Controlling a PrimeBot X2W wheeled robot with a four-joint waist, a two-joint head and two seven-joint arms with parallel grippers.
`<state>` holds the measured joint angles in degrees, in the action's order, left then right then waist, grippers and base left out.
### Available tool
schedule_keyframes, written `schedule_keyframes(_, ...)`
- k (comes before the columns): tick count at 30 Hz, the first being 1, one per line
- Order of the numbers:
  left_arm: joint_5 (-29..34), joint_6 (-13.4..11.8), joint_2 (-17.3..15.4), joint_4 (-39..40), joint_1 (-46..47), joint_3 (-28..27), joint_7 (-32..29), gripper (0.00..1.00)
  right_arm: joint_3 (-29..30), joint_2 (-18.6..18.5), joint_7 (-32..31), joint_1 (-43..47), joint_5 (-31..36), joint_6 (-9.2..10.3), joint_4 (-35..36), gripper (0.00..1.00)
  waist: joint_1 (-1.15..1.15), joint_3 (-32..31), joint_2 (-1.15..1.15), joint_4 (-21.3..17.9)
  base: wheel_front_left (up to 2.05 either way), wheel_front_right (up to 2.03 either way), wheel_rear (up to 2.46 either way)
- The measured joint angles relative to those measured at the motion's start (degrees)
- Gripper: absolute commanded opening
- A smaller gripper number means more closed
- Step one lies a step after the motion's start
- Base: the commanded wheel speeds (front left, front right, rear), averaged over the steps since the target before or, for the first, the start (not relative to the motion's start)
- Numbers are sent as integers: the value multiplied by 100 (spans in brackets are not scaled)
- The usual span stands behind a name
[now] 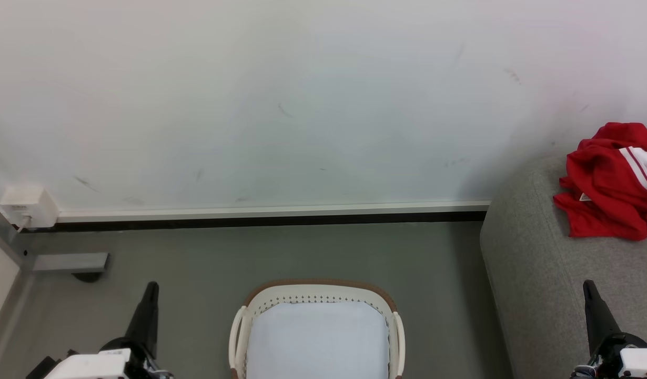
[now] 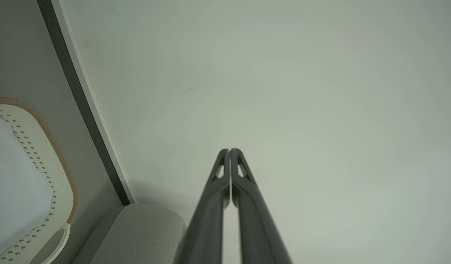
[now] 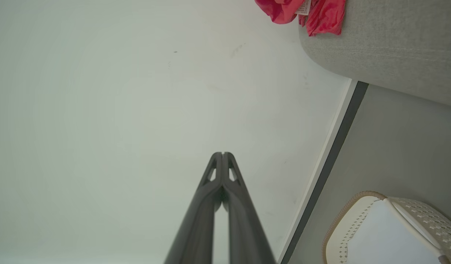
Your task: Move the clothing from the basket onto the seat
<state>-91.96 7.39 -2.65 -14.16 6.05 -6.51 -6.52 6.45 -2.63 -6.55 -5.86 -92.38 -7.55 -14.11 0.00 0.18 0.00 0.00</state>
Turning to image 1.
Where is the white panel with grey frame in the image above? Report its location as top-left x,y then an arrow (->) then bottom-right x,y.
0,197 -> 37,369

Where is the grey metal foot bar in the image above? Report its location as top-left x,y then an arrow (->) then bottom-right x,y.
32,253 -> 110,273

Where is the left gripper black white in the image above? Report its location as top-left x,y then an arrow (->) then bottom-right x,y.
45,282 -> 173,379

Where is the white wall socket box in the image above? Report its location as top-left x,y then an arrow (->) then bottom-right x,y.
0,185 -> 59,230

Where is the white woven plastic laundry basket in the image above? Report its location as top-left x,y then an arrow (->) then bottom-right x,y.
228,279 -> 406,379

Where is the grey fabric sofa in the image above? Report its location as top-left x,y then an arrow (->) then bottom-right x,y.
480,153 -> 647,379

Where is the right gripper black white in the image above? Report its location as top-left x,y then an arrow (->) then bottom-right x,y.
583,280 -> 647,379

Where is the red garment with white stripes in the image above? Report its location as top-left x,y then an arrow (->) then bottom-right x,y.
553,122 -> 647,242

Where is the white and black baseboard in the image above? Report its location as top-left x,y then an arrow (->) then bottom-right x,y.
55,200 -> 491,231

